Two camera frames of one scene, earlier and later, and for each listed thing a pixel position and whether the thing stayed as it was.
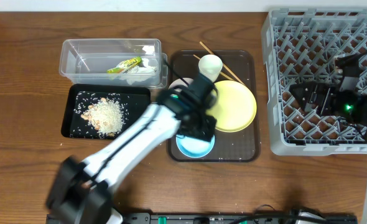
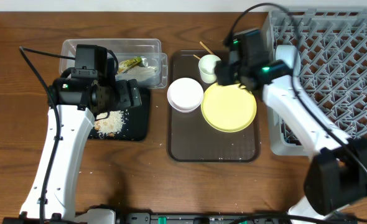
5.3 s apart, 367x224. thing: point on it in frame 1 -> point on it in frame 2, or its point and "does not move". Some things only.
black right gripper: [318, 99] -> [226, 74]
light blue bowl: [193, 147] -> [289, 54]
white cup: [210, 65] does not move
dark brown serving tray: [239, 65] does not move
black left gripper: [198, 129] -> [133, 94]
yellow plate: [234, 107] does not move
